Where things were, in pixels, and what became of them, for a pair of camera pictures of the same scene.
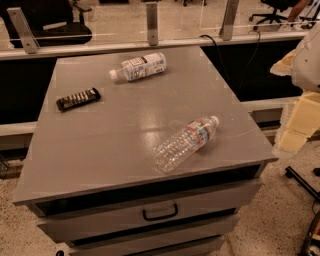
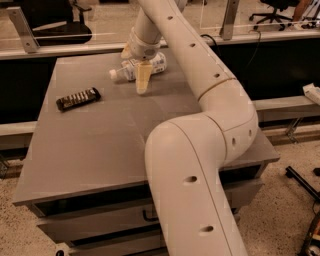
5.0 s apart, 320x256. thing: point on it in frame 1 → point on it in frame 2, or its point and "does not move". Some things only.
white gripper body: [308, 68] → [142, 49]
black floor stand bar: [291, 173] does not move
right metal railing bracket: [226, 31] does not move
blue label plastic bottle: [140, 67] does not move
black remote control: [77, 99] does not move
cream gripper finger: [284, 66] → [126, 53]
